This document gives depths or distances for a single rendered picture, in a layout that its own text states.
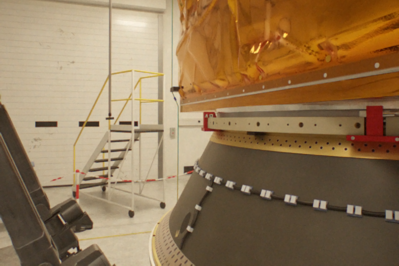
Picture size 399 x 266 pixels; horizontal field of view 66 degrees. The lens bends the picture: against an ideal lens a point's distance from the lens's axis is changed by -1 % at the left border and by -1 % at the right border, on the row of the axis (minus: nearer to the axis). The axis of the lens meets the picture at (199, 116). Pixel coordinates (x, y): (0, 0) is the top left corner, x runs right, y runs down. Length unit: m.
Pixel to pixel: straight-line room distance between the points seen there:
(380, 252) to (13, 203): 0.77
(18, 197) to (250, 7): 0.92
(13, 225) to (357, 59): 0.77
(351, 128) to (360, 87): 0.15
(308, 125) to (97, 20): 8.19
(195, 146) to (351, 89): 8.38
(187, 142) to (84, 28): 4.12
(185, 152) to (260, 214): 8.07
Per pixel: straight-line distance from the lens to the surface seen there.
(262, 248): 0.94
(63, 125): 8.50
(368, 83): 0.76
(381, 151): 0.92
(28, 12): 8.99
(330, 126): 0.90
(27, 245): 0.69
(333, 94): 0.83
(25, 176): 1.12
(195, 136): 9.04
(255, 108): 1.09
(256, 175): 1.02
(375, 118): 0.87
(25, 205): 0.68
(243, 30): 1.20
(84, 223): 1.17
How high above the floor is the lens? 1.71
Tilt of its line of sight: level
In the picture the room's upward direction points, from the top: straight up
